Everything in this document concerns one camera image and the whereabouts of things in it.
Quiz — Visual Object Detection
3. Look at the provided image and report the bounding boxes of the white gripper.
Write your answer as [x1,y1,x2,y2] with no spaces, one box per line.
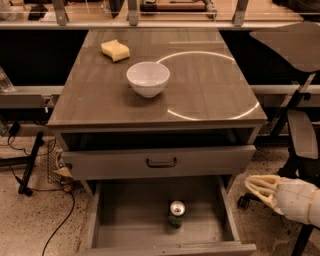
[245,175,319,224]

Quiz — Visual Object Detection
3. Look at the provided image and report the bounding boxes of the green soda can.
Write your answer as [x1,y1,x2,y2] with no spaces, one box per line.
[168,200,186,228]

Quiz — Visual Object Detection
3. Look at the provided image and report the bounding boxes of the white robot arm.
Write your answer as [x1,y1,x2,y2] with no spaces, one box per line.
[244,175,320,227]

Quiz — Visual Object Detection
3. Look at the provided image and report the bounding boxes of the grey drawer cabinet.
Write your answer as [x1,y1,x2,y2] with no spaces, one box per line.
[46,27,268,198]

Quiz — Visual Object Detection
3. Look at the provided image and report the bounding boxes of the open lower drawer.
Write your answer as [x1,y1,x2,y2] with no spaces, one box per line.
[76,176,256,256]

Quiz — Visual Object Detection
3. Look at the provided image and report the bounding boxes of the black office chair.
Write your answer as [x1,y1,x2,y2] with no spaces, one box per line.
[238,22,320,256]

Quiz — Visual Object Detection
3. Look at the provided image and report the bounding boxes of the white ceramic bowl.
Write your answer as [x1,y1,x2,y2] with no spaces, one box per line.
[126,61,170,98]

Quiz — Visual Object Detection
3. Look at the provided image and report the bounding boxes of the yellow sponge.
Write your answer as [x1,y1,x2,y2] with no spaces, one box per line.
[101,40,130,62]

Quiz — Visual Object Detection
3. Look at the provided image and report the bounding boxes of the black stand leg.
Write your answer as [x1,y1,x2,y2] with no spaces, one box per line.
[0,132,44,196]

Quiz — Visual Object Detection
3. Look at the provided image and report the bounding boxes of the clear plastic bottle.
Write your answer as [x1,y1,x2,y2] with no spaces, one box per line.
[0,67,15,92]

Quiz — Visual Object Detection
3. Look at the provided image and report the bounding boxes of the closed upper drawer with handle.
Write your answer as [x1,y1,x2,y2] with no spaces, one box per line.
[62,145,256,180]

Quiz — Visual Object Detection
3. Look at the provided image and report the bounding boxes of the black floor cable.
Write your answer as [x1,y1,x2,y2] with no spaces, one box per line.
[0,133,76,256]

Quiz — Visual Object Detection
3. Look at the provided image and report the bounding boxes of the wire mesh basket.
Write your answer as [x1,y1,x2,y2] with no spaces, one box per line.
[47,139,72,186]

